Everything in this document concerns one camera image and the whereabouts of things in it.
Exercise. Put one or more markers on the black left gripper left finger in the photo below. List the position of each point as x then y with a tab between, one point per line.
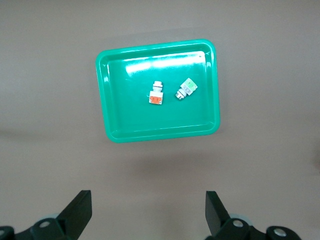
75	212

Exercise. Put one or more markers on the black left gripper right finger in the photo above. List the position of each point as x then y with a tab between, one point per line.
217	215

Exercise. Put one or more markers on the white button green block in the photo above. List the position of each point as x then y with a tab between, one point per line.
187	87

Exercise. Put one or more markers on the white button orange block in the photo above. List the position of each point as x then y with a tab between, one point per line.
155	98

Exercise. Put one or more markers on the green plastic tray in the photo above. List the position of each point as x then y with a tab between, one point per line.
150	120

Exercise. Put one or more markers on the brown table cover sheet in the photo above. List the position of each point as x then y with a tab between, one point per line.
50	75

